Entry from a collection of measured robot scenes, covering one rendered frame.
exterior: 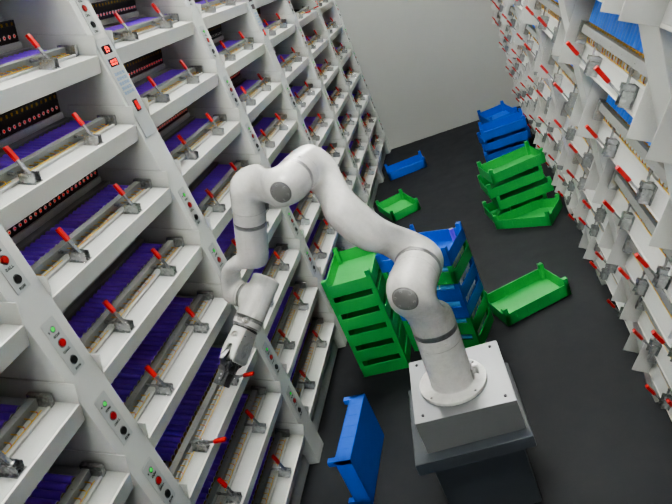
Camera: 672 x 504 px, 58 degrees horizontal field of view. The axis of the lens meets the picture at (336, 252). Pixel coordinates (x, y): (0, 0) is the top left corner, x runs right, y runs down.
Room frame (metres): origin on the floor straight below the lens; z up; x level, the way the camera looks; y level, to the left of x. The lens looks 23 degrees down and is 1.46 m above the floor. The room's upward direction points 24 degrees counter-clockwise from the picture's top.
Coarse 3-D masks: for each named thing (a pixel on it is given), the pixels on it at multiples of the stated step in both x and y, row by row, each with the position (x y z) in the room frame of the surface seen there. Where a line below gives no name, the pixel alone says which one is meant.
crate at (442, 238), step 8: (456, 224) 2.12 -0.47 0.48; (424, 232) 2.23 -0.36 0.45; (432, 232) 2.21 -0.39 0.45; (440, 232) 2.18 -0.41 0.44; (448, 232) 2.16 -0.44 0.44; (456, 232) 2.14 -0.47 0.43; (432, 240) 2.21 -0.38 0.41; (440, 240) 2.19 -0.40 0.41; (448, 240) 2.17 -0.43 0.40; (456, 240) 2.06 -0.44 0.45; (464, 240) 2.11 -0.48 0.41; (440, 248) 1.98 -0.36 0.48; (448, 248) 2.11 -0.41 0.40; (456, 248) 2.04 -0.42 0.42; (376, 256) 2.15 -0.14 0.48; (384, 256) 2.20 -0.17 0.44; (448, 256) 1.97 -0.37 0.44; (456, 256) 2.02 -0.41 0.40; (384, 264) 2.14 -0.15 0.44; (392, 264) 2.12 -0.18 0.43; (448, 264) 1.98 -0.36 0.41; (384, 272) 2.15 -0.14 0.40
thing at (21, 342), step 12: (0, 312) 1.10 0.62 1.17; (12, 312) 1.09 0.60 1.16; (0, 324) 1.10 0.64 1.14; (12, 324) 1.09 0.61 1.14; (0, 336) 1.06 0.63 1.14; (12, 336) 1.06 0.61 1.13; (24, 336) 1.09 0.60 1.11; (0, 348) 1.02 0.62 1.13; (12, 348) 1.05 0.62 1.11; (24, 348) 1.08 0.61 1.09; (0, 360) 1.02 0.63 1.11; (12, 360) 1.04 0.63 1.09; (0, 372) 1.01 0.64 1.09
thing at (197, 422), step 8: (216, 384) 1.56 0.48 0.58; (208, 392) 1.53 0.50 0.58; (216, 392) 1.54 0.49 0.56; (208, 400) 1.49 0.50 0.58; (200, 408) 1.46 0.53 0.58; (208, 408) 1.48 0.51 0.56; (200, 416) 1.43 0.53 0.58; (192, 424) 1.40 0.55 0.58; (200, 424) 1.41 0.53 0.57; (192, 432) 1.37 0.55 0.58; (184, 440) 1.35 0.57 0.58; (192, 440) 1.36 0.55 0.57; (184, 448) 1.32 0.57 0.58; (176, 456) 1.30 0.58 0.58; (184, 456) 1.30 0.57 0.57; (176, 464) 1.27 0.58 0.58; (176, 472) 1.25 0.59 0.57; (184, 472) 1.26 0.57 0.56
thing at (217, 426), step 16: (224, 336) 1.78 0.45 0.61; (256, 352) 1.75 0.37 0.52; (240, 368) 1.65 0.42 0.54; (240, 384) 1.58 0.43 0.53; (224, 400) 1.51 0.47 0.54; (208, 416) 1.46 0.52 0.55; (224, 416) 1.45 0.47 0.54; (208, 432) 1.39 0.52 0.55; (224, 432) 1.43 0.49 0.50; (192, 464) 1.29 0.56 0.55; (208, 464) 1.30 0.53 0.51; (192, 480) 1.24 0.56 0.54; (192, 496) 1.20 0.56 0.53
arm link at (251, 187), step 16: (288, 160) 1.43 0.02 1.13; (240, 176) 1.52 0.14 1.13; (256, 176) 1.46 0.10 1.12; (272, 176) 1.38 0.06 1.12; (288, 176) 1.37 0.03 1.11; (304, 176) 1.39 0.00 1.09; (240, 192) 1.51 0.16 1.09; (256, 192) 1.47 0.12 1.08; (272, 192) 1.37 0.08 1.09; (288, 192) 1.36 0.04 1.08; (304, 192) 1.38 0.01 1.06; (240, 208) 1.52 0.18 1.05; (256, 208) 1.52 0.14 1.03; (240, 224) 1.53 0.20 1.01; (256, 224) 1.52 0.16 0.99
